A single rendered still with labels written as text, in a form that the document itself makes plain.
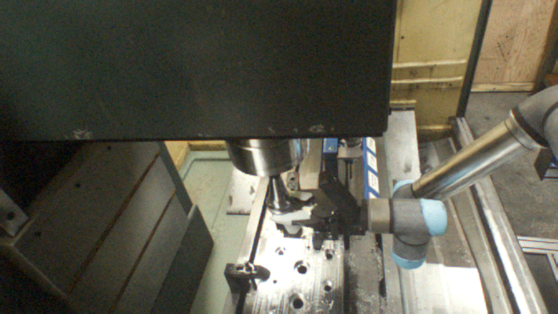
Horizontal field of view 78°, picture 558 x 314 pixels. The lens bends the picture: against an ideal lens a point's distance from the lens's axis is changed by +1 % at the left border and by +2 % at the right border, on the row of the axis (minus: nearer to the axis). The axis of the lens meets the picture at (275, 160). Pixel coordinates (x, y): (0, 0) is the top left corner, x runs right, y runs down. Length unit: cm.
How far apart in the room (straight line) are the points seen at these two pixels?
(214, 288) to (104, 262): 62
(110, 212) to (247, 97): 58
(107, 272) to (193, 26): 69
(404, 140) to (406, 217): 101
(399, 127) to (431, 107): 18
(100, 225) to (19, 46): 47
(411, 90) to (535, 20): 192
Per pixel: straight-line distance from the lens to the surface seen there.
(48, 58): 57
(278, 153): 58
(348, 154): 97
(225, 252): 156
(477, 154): 82
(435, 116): 188
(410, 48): 167
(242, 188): 170
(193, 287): 146
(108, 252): 97
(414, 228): 77
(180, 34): 45
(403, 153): 170
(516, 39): 358
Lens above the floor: 184
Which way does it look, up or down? 40 degrees down
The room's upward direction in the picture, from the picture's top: 11 degrees counter-clockwise
